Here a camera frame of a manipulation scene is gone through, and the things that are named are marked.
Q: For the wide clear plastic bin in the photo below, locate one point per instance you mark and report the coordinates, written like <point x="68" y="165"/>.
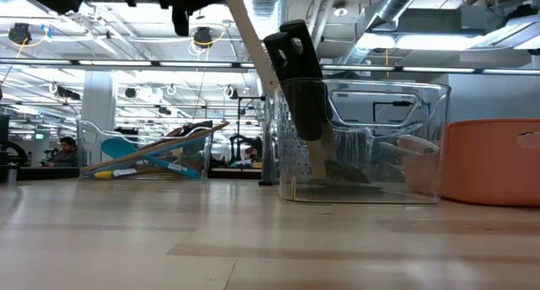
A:
<point x="88" y="146"/>

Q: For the narrow wooden slotted spatula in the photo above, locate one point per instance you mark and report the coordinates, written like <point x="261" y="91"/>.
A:
<point x="253" y="41"/>

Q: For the ceiling light strip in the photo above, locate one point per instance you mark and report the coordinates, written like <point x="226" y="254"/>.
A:
<point x="114" y="62"/>

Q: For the large blue silicone spoon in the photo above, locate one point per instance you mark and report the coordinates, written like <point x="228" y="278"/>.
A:
<point x="190" y="146"/>

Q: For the silver spiral ceiling duct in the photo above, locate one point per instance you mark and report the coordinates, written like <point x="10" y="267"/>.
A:
<point x="396" y="3"/>

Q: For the black round turner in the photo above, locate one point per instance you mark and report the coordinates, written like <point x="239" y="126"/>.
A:
<point x="282" y="58"/>

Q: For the tall clear plastic bin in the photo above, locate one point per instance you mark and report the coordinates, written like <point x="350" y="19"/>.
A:
<point x="441" y="104"/>

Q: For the steel box grater black top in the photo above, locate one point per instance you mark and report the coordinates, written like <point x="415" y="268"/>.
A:
<point x="269" y="163"/>

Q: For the yellow silicone spatula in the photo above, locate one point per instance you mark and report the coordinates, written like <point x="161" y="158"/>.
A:
<point x="103" y="175"/>

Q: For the orange plastic bin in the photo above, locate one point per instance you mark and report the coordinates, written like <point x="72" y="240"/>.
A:
<point x="485" y="168"/>

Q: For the person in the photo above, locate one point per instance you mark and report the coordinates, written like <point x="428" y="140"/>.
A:
<point x="63" y="155"/>

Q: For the white building column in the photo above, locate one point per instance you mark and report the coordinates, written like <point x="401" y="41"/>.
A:
<point x="98" y="104"/>

